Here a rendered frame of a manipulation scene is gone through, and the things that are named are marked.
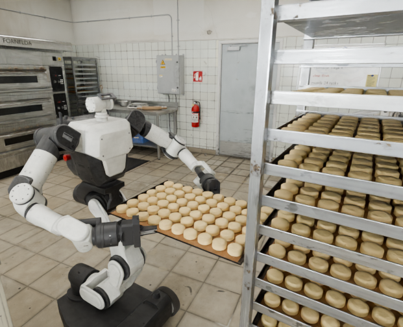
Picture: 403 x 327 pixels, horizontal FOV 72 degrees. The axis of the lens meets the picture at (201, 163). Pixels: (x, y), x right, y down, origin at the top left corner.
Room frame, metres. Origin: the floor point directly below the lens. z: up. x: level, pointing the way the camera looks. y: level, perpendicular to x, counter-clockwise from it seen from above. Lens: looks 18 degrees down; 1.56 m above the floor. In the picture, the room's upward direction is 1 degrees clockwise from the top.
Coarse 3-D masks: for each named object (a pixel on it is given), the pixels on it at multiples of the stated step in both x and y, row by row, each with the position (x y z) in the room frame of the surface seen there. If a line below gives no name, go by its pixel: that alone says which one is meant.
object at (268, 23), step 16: (272, 0) 0.66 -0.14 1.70; (272, 16) 0.65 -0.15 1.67; (272, 32) 0.65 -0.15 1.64; (272, 48) 0.66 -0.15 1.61; (272, 64) 0.67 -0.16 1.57; (256, 80) 0.67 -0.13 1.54; (256, 96) 0.67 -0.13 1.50; (256, 112) 0.66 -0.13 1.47; (256, 128) 0.66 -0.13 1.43; (256, 144) 0.66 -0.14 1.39; (256, 160) 0.66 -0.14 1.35; (256, 176) 0.66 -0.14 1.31; (256, 192) 0.66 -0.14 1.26; (256, 208) 0.65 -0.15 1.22; (256, 224) 0.65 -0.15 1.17; (256, 240) 0.66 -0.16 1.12; (256, 256) 0.67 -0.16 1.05; (240, 320) 0.67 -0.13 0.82
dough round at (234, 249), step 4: (232, 244) 0.78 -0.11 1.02; (236, 244) 0.78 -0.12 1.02; (228, 248) 0.76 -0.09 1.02; (232, 248) 0.76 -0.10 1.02; (236, 248) 0.76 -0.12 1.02; (240, 248) 0.76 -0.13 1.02; (228, 252) 0.75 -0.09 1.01; (232, 252) 0.74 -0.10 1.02; (236, 252) 0.74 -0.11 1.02; (240, 252) 0.75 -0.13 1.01
